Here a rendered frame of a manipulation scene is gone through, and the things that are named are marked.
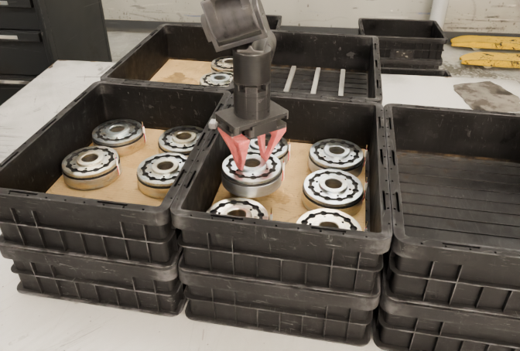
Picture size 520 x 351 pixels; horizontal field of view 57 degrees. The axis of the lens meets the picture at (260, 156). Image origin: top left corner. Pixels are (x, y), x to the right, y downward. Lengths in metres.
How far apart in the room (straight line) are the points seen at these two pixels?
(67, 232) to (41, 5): 1.62
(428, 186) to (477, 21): 3.46
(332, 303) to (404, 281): 0.11
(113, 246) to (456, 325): 0.51
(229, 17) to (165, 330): 0.49
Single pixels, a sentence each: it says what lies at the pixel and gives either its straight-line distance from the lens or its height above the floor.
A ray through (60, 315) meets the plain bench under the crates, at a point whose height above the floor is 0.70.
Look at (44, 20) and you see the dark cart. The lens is 2.31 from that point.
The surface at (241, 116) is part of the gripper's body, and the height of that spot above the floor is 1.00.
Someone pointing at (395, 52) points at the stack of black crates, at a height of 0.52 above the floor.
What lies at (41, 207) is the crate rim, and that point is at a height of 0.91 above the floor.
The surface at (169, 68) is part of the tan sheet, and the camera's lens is 1.37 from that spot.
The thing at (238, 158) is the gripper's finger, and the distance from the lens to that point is 0.77.
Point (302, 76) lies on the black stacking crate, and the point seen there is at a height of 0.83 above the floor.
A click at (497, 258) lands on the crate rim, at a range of 0.66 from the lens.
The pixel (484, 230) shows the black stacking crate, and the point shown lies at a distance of 0.86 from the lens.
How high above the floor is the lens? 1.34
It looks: 33 degrees down
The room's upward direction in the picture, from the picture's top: straight up
